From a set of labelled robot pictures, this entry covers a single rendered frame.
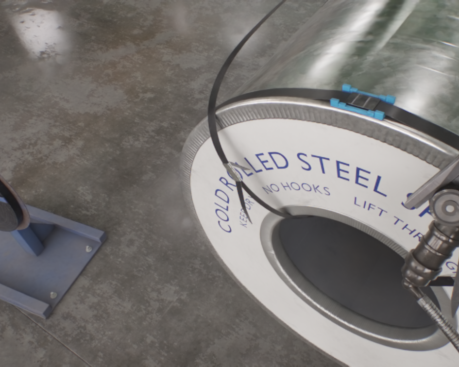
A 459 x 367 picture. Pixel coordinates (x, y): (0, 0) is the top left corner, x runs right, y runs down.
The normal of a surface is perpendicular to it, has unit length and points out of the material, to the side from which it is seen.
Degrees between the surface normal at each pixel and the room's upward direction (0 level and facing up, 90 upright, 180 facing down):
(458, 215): 58
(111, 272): 0
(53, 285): 0
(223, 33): 0
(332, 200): 90
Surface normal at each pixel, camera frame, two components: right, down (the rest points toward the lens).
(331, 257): 0.32, -0.36
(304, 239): 0.63, -0.03
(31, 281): -0.11, -0.66
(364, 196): -0.57, 0.66
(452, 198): -0.48, 0.24
